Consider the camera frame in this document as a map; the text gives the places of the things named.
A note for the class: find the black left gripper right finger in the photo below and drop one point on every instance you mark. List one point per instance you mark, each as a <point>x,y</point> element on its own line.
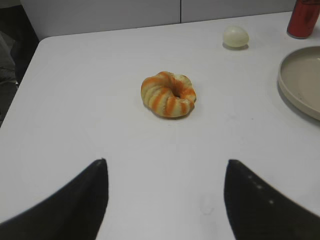
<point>257,211</point>

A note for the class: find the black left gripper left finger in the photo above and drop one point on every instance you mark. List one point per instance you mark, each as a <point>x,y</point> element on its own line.
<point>74,212</point>

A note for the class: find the beige round plate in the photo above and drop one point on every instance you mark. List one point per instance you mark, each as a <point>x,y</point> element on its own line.
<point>299,80</point>

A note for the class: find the white egg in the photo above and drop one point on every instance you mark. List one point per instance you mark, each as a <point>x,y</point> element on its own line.
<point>235,37</point>

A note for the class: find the dark chair beside table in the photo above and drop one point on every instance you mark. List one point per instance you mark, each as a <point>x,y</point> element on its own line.
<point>15,23</point>

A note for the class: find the red soda can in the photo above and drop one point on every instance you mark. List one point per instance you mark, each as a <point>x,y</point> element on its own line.
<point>303,18</point>

